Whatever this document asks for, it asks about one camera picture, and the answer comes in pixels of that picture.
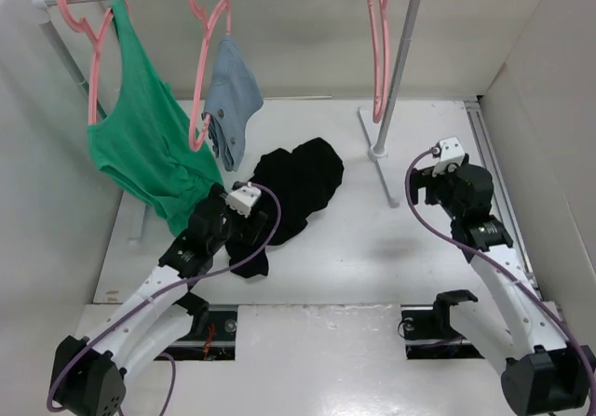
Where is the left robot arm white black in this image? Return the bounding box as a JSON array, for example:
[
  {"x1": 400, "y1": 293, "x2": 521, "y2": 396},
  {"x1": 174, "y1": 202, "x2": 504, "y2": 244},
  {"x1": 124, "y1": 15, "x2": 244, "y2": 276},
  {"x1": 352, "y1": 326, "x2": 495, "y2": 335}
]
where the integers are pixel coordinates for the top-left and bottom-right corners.
[{"x1": 47, "y1": 182, "x2": 275, "y2": 415}]

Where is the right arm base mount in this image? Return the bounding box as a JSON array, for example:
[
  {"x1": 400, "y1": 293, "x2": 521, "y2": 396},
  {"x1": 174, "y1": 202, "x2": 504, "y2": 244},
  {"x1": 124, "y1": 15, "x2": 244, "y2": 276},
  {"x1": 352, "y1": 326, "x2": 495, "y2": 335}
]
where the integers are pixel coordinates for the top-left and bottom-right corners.
[{"x1": 397, "y1": 305, "x2": 483, "y2": 360}]

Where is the middle pink hanger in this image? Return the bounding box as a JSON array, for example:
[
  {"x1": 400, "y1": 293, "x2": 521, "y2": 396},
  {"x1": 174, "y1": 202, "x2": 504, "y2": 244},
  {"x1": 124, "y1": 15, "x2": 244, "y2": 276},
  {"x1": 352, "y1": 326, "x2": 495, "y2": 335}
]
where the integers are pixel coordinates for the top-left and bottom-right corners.
[{"x1": 188, "y1": 0, "x2": 232, "y2": 152}]

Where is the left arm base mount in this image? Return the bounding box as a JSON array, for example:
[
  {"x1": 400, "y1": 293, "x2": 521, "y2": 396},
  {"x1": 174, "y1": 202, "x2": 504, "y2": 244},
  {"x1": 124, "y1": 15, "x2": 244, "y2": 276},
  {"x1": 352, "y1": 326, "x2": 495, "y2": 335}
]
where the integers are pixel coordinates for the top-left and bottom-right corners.
[{"x1": 165, "y1": 305, "x2": 238, "y2": 361}]

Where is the left pink hanger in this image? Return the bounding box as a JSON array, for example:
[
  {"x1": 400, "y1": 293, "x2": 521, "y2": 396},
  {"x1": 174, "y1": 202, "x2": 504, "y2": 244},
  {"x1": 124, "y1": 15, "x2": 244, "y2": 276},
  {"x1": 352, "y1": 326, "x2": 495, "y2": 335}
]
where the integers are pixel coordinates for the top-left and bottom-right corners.
[{"x1": 56, "y1": 0, "x2": 115, "y2": 126}]

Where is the right pink hanger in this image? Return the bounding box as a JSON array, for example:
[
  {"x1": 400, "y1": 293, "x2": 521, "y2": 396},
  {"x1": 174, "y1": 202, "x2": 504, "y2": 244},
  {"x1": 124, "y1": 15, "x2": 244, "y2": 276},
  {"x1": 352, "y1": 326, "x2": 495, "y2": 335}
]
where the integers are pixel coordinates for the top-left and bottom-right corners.
[{"x1": 367, "y1": 0, "x2": 390, "y2": 124}]

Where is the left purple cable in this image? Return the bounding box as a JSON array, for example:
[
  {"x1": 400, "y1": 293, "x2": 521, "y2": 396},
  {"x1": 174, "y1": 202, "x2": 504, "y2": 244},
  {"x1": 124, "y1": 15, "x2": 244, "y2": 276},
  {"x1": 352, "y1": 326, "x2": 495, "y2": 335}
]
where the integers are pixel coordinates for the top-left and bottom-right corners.
[{"x1": 46, "y1": 181, "x2": 283, "y2": 416}]

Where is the green tank top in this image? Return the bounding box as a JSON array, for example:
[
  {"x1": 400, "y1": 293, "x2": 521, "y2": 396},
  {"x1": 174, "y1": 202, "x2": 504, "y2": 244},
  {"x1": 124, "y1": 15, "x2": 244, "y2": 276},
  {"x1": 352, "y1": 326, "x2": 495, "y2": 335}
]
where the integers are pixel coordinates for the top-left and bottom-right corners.
[{"x1": 88, "y1": 0, "x2": 222, "y2": 235}]

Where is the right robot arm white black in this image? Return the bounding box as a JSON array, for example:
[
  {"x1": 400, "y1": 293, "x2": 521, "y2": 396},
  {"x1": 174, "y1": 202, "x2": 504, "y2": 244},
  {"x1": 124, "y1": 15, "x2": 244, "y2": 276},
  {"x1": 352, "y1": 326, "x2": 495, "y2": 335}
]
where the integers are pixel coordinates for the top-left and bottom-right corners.
[{"x1": 404, "y1": 142, "x2": 595, "y2": 415}]

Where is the black t shirt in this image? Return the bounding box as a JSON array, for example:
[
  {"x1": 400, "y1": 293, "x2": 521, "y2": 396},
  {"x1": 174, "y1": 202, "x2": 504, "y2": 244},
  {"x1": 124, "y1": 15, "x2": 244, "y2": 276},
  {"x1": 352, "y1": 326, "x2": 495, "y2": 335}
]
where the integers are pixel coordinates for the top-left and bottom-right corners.
[{"x1": 225, "y1": 138, "x2": 344, "y2": 265}]

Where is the purple cable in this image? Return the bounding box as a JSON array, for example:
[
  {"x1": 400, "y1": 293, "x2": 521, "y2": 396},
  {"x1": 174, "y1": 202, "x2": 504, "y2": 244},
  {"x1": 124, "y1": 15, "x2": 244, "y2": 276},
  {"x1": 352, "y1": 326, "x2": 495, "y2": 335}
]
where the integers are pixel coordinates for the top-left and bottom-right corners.
[
  {"x1": 403, "y1": 148, "x2": 596, "y2": 389},
  {"x1": 46, "y1": 181, "x2": 283, "y2": 416}
]

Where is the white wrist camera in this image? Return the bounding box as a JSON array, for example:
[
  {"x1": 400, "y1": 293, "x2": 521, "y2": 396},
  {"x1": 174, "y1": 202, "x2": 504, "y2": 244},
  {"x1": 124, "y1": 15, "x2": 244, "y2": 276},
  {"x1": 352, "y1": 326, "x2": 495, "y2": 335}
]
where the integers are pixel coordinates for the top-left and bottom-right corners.
[
  {"x1": 224, "y1": 182, "x2": 262, "y2": 218},
  {"x1": 431, "y1": 137, "x2": 466, "y2": 178}
]

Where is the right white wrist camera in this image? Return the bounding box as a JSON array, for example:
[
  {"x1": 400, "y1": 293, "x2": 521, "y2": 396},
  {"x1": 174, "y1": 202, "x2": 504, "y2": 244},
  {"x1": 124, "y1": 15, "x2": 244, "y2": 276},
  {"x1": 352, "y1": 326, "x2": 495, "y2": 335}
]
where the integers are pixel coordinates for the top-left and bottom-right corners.
[{"x1": 431, "y1": 137, "x2": 466, "y2": 178}]

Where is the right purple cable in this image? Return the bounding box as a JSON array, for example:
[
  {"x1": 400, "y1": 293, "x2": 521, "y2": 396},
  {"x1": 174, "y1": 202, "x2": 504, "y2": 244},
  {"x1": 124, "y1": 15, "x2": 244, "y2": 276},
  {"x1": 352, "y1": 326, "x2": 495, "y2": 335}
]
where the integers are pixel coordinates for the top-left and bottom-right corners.
[{"x1": 403, "y1": 148, "x2": 596, "y2": 389}]

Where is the blue denim garment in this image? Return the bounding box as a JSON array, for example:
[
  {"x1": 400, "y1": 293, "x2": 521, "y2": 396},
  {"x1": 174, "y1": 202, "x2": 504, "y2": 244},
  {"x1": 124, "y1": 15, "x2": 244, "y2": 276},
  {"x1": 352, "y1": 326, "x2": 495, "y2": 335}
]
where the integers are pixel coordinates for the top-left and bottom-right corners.
[{"x1": 203, "y1": 37, "x2": 264, "y2": 172}]

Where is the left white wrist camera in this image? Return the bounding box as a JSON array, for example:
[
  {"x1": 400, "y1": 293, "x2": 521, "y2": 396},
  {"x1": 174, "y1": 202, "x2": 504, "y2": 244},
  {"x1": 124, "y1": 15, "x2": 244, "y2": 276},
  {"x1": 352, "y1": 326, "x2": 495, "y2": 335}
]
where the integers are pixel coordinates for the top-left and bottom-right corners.
[{"x1": 224, "y1": 182, "x2": 262, "y2": 218}]

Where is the pink hanger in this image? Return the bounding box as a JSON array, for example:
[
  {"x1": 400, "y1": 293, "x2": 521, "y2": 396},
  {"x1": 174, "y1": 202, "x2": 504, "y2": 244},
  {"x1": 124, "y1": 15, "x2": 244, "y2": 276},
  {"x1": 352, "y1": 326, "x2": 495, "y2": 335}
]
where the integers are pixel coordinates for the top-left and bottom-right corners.
[
  {"x1": 188, "y1": 0, "x2": 232, "y2": 152},
  {"x1": 56, "y1": 0, "x2": 115, "y2": 126},
  {"x1": 367, "y1": 0, "x2": 390, "y2": 124}
]

